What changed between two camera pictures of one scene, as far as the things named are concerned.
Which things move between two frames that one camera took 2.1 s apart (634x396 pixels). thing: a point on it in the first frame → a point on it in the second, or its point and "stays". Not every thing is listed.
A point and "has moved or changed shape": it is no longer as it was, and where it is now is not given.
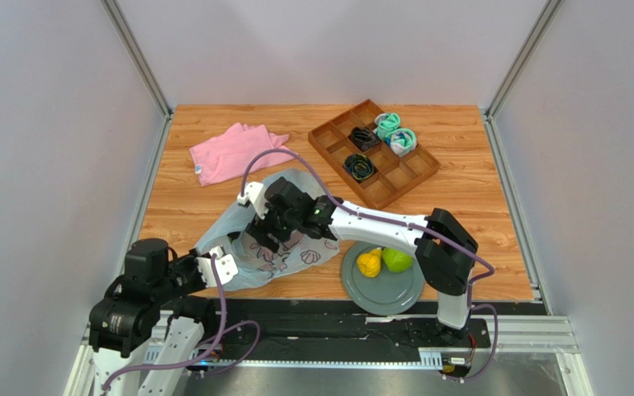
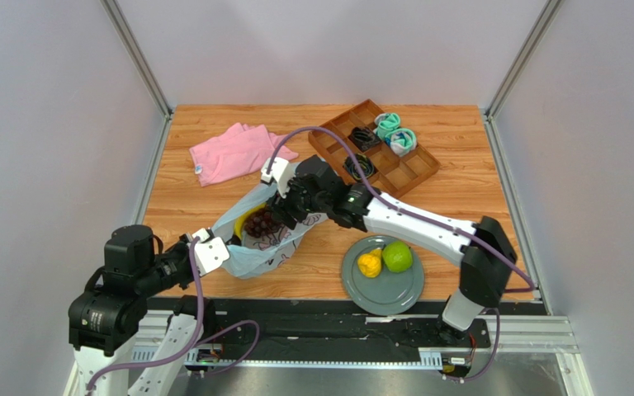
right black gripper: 272,223 → 288,205
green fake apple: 397,261 stays
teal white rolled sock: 401,141 stays
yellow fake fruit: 369,263 stays
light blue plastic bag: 254,265 has moved or changed shape
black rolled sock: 364,139 stays
